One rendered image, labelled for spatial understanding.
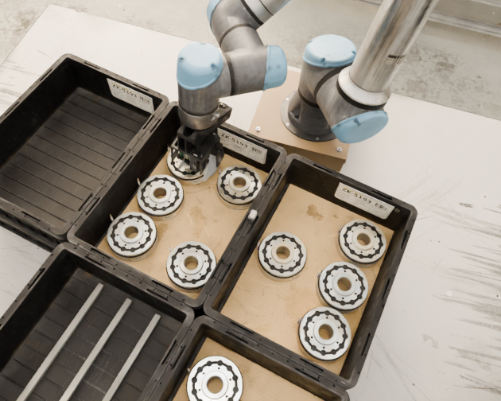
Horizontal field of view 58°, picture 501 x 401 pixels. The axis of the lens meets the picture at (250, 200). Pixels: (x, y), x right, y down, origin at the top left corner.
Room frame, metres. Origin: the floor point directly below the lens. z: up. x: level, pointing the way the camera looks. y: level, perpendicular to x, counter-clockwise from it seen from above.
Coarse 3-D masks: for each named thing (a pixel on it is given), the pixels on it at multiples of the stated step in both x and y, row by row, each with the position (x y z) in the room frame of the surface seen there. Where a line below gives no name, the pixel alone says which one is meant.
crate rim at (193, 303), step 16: (224, 128) 0.62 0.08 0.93; (144, 144) 0.55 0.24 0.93; (272, 144) 0.59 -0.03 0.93; (128, 160) 0.50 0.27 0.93; (112, 176) 0.46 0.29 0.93; (272, 176) 0.51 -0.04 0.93; (256, 208) 0.42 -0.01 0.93; (80, 224) 0.34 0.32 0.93; (240, 224) 0.38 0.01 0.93; (80, 240) 0.31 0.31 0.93; (96, 256) 0.28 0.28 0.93; (112, 256) 0.29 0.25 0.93; (224, 256) 0.31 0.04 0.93; (128, 272) 0.26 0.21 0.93; (160, 288) 0.24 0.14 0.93; (208, 288) 0.25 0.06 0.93; (192, 304) 0.21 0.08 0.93
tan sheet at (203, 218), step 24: (192, 192) 0.50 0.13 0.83; (216, 192) 0.51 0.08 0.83; (192, 216) 0.44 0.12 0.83; (216, 216) 0.44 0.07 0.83; (240, 216) 0.45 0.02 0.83; (168, 240) 0.37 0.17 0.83; (192, 240) 0.38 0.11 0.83; (216, 240) 0.39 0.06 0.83; (144, 264) 0.31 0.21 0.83; (192, 264) 0.32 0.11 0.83
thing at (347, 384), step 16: (288, 160) 0.55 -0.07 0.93; (304, 160) 0.56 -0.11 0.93; (336, 176) 0.52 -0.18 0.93; (272, 192) 0.47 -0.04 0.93; (368, 192) 0.50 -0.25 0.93; (256, 224) 0.39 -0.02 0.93; (240, 240) 0.35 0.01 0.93; (400, 240) 0.39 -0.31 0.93; (400, 256) 0.36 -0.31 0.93; (224, 272) 0.28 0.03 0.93; (384, 288) 0.29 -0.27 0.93; (208, 304) 0.22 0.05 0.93; (384, 304) 0.26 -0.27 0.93; (224, 320) 0.19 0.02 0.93; (256, 336) 0.17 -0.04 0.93; (368, 336) 0.20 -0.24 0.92; (288, 352) 0.15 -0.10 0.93; (320, 368) 0.13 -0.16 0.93; (352, 368) 0.14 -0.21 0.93; (336, 384) 0.11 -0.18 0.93; (352, 384) 0.11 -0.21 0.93
